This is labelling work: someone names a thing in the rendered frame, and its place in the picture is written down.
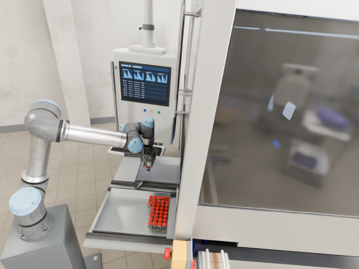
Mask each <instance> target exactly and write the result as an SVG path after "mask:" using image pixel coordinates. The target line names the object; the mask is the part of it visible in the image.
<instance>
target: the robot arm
mask: <svg viewBox="0 0 359 269"><path fill-rule="evenodd" d="M60 117H61V109H60V107H59V105H58V104H57V103H55V102H54V101H52V100H48V99H41V100H38V101H36V102H34V103H33V104H32V105H31V108H30V110H29V112H28V113H27V115H26V116H25V119H24V126H25V129H26V130H27V131H28V132H29V133H30V143H29V151H28V159H27V167H26V170H25V171H24V172H23V173H22V175H21V184H20V188H19V190H18V191H17V192H16V193H14V194H13V195H12V196H11V197H10V200H9V206H10V210H11V212H12V213H13V215H14V217H15V218H16V220H17V222H18V224H19V228H18V234H19V236H20V238H21V239H22V240H23V241H26V242H32V241H36V240H39V239H41V238H43V237H44V236H46V235H47V234H48V233H49V232H50V231H51V230H52V229H53V227H54V224H55V220H54V217H53V215H52V214H50V213H49V212H48V211H47V210H46V208H45V205H44V199H45V194H46V189H47V186H48V183H49V172H48V170H47V167H48V161H49V156H50V149H51V144H52V142H57V143H61V142H62V141H72V142H77V143H86V144H95V145H103V146H112V147H120V148H128V149H129V150H130V151H131V152H132V153H139V152H140V151H141V150H142V152H141V161H142V162H143V167H146V168H147V162H150V168H152V166H153V163H154V161H155V158H156V154H155V152H154V151H155V150H154V149H153V148H152V147H153V145H154V140H155V138H154V127H155V125H154V119H153V118H151V117H143V118H142V119H141V121H140V122H135V123H125V124H120V125H119V132H118V131H112V130H106V129H100V128H93V127H89V126H83V125H77V124H70V123H67V122H66V121H65V120H60ZM141 135H142V138H141Z"/></svg>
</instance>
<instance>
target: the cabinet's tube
mask: <svg viewBox="0 0 359 269"><path fill-rule="evenodd" d="M153 15H154V0H143V21H144V23H143V24H142V27H139V30H141V29H143V30H144V40H143V41H142V47H144V48H155V42H154V41H153V31H154V24H153Z"/></svg>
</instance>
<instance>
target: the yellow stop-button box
mask: <svg viewBox="0 0 359 269"><path fill-rule="evenodd" d="M191 262H192V245H191V241H187V242H186V241H180V240H174V241H173V248H172V250H171V268H174V269H190V266H191Z"/></svg>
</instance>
